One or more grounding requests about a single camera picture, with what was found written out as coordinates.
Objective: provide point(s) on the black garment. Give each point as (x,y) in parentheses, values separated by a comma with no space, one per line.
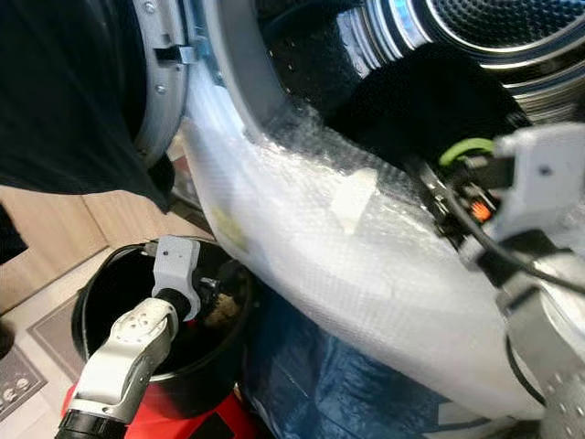
(420,101)
(73,91)

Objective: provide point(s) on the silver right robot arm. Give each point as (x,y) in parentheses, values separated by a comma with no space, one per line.
(553,347)

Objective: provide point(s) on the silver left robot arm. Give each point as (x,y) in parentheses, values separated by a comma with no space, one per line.
(123,366)

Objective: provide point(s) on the black round bucket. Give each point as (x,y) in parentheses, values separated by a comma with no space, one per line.
(119,283)

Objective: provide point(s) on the white tape piece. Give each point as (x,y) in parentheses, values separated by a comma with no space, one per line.
(355,199)

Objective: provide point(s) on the clear bubble wrap sheet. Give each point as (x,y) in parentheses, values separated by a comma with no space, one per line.
(329,274)

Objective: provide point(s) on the red stool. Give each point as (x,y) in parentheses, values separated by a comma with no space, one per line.
(219,425)

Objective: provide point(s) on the blue plastic bag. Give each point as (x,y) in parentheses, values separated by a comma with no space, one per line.
(320,384)

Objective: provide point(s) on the steel washer drum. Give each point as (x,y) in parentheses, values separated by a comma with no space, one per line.
(494,27)

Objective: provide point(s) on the black hanging garment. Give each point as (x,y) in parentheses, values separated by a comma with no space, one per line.
(73,91)

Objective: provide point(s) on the grey device with knobs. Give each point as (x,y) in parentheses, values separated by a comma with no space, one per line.
(18,389)

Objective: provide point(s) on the grey washer door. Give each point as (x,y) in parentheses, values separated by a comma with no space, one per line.
(164,91)

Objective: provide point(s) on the grey washer door gasket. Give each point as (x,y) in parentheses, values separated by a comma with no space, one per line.
(238,55)

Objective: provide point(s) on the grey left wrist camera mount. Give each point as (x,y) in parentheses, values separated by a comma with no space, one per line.
(174,273)

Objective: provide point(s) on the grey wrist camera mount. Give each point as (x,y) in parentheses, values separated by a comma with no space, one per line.
(544,178)
(174,273)

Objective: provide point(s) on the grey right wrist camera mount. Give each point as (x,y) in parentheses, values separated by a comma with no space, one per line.
(544,178)

